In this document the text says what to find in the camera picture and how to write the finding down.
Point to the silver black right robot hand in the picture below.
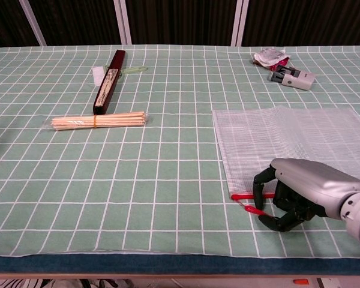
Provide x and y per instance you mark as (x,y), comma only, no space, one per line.
(312,180)

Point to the white mesh zipper pouch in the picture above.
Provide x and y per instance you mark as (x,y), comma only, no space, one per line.
(288,135)

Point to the grey black stapler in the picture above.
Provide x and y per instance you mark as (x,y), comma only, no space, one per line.
(297,80)

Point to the small orange object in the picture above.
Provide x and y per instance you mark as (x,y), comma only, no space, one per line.
(300,281)

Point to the crumpled silver snack packet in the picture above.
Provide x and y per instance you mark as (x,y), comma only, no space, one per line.
(268,56)

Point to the dark blue felt table cover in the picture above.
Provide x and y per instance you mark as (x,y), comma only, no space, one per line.
(168,264)

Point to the green white-grid tablecloth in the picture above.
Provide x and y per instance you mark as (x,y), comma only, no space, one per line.
(138,180)

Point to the dark pleated curtain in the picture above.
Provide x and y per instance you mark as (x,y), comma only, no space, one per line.
(183,21)

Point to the wrapped wooden chopstick bundle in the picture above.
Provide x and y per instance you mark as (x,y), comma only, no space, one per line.
(102,121)

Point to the dark red long box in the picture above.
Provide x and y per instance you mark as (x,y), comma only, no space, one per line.
(108,84)

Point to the green brush with white bristles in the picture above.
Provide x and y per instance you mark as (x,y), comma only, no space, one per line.
(98,76)

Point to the white frame post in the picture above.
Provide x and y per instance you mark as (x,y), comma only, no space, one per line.
(33,24)
(239,24)
(123,24)

